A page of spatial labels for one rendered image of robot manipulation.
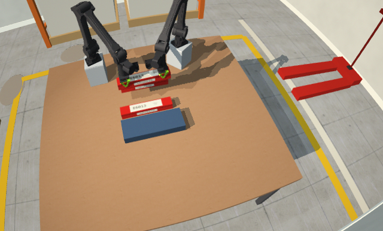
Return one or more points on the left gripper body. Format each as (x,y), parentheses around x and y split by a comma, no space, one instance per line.
(165,67)

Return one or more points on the red box with white label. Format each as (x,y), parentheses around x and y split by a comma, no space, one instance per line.
(144,86)

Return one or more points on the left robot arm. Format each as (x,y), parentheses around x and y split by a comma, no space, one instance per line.
(180,31)

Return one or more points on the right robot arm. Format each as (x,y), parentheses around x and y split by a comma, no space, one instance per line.
(84,13)

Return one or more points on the red welding electrode box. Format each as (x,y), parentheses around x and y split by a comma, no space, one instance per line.
(143,78)

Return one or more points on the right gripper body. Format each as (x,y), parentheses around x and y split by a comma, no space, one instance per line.
(122,78)

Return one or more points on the red box of welding electrodes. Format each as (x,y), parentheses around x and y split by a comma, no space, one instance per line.
(146,107)

